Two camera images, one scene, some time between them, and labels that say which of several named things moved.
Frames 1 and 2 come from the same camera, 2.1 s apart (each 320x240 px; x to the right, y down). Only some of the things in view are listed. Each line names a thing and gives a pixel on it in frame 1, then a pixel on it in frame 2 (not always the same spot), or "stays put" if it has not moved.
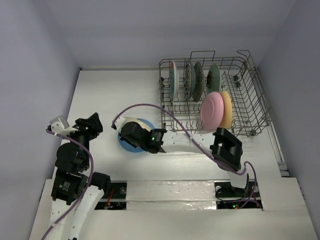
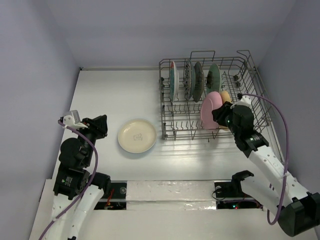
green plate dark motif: [214, 79] stays put
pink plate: [212, 111] stays put
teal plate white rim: [174, 82] stays put
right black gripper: [130, 135] → [222, 116]
